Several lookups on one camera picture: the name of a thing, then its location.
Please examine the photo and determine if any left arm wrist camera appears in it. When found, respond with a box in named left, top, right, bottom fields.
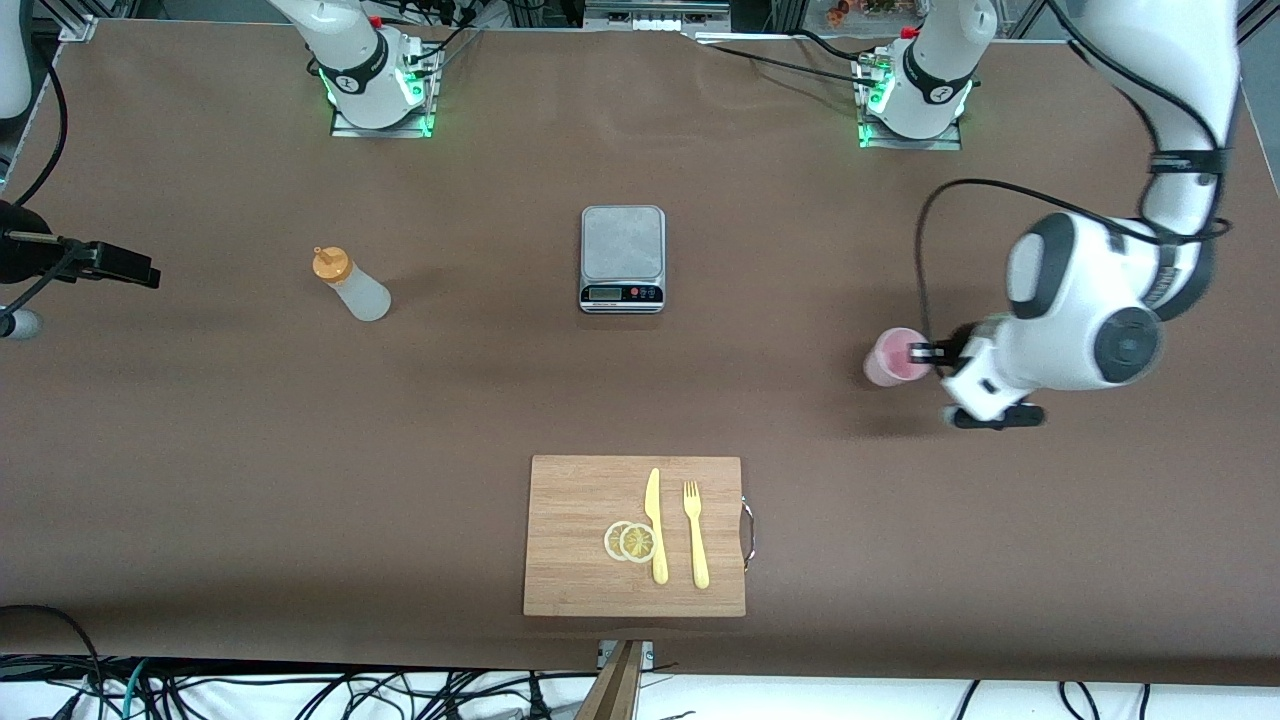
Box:
left=943, top=402, right=1047, bottom=432

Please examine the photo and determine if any black looped cable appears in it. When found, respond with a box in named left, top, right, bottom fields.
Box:
left=0, top=605, right=106, bottom=720

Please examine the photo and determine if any pink plastic cup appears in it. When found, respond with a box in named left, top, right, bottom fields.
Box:
left=863, top=327, right=933, bottom=389

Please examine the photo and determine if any wooden cutting board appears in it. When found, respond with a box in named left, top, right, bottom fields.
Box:
left=522, top=455, right=748, bottom=619

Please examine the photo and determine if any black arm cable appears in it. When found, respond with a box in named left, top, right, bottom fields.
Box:
left=915, top=0, right=1233, bottom=346
left=15, top=60, right=69, bottom=206

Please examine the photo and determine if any yellow plastic knife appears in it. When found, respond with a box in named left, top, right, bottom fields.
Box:
left=644, top=467, right=670, bottom=586

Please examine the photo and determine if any silver digital kitchen scale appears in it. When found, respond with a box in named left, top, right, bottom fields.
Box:
left=578, top=204, right=667, bottom=315

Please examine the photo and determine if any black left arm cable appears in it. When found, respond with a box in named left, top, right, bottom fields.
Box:
left=915, top=0, right=1233, bottom=346

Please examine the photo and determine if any teal cable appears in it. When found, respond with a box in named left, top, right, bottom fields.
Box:
left=118, top=658, right=153, bottom=720

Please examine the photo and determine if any yellow plastic fork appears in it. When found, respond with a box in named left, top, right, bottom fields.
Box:
left=682, top=479, right=711, bottom=590

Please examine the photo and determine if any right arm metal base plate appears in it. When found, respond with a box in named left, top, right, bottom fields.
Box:
left=330, top=40, right=441, bottom=139

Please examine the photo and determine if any wooden post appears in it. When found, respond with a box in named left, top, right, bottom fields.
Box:
left=575, top=640, right=646, bottom=720

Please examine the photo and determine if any brown table cover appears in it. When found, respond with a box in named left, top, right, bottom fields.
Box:
left=0, top=18, right=1280, bottom=686

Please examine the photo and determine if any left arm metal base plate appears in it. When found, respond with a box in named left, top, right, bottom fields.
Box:
left=855, top=50, right=966, bottom=151

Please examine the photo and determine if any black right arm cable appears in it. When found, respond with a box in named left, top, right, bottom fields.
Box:
left=15, top=60, right=69, bottom=206

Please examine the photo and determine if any translucent sauce bottle orange cap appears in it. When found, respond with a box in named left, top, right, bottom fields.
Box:
left=312, top=245, right=393, bottom=323

